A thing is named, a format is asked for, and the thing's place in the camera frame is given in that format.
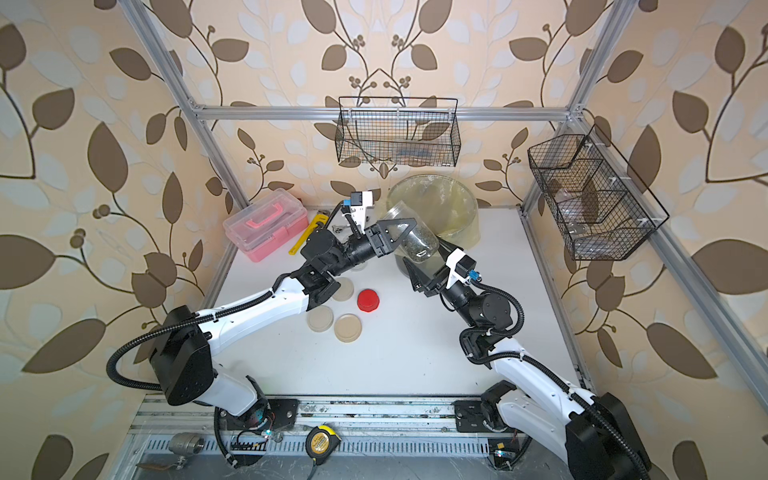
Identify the aluminium frame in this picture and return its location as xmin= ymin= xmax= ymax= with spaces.
xmin=107 ymin=0 xmax=768 ymax=480

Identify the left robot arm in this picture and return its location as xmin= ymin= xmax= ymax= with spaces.
xmin=106 ymin=203 xmax=418 ymax=423

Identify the metal mesh trash bin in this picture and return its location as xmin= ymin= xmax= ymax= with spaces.
xmin=382 ymin=174 xmax=480 ymax=273

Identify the cream tall jar lid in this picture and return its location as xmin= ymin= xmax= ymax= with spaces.
xmin=307 ymin=306 xmax=335 ymax=333

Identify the red jar lid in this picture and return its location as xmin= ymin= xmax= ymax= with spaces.
xmin=356 ymin=289 xmax=380 ymax=313

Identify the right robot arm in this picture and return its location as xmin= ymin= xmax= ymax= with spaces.
xmin=403 ymin=241 xmax=652 ymax=479

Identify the yellow pipe wrench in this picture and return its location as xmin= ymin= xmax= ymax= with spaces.
xmin=289 ymin=210 xmax=330 ymax=255

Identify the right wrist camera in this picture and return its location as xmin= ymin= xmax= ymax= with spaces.
xmin=445 ymin=248 xmax=482 ymax=288

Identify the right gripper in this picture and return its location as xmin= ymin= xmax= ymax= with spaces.
xmin=409 ymin=237 xmax=480 ymax=331

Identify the pink plastic toolbox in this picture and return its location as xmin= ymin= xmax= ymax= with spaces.
xmin=223 ymin=188 xmax=309 ymax=262

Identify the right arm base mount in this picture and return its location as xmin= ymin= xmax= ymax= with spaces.
xmin=453 ymin=380 xmax=519 ymax=434

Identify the yellow plastic bin liner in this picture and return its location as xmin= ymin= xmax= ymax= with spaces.
xmin=375 ymin=174 xmax=481 ymax=250

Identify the yellow black tape measure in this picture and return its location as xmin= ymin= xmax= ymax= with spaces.
xmin=305 ymin=425 xmax=342 ymax=466

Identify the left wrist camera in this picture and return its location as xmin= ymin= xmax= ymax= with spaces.
xmin=341 ymin=190 xmax=374 ymax=232

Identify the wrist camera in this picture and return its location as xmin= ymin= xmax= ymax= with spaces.
xmin=341 ymin=190 xmax=374 ymax=232
xmin=445 ymin=248 xmax=482 ymax=288

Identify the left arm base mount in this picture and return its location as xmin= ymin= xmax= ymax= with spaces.
xmin=215 ymin=398 xmax=299 ymax=431

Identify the black wire basket back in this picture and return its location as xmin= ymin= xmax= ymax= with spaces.
xmin=333 ymin=95 xmax=462 ymax=167

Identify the black wire basket right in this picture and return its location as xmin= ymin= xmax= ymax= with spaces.
xmin=527 ymin=125 xmax=670 ymax=261

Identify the tan short jar lid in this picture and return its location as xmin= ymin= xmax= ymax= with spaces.
xmin=334 ymin=314 xmax=363 ymax=343

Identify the beige jar lid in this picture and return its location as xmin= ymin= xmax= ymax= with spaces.
xmin=332 ymin=278 xmax=354 ymax=302

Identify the red lid tea jar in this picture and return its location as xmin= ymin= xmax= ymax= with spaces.
xmin=382 ymin=201 xmax=438 ymax=264

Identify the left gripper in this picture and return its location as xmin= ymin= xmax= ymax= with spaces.
xmin=321 ymin=215 xmax=408 ymax=281

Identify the metal pipe fitting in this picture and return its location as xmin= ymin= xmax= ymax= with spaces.
xmin=168 ymin=432 xmax=206 ymax=457

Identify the black wire basket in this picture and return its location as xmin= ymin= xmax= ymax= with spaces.
xmin=527 ymin=125 xmax=670 ymax=261
xmin=333 ymin=95 xmax=462 ymax=167

